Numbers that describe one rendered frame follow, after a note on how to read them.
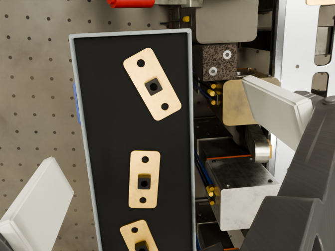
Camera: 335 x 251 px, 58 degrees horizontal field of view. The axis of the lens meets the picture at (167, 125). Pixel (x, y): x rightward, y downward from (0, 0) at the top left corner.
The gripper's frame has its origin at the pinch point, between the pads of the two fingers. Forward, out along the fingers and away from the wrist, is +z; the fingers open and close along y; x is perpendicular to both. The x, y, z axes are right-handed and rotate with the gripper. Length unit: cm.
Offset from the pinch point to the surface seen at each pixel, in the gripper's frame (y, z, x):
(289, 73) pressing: 23.9, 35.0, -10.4
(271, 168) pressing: 15.7, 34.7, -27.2
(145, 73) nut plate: 0.5, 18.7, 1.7
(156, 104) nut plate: 0.3, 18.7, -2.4
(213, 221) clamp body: 1, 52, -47
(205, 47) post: 9.3, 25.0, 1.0
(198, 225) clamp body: -3, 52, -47
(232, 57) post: 12.4, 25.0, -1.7
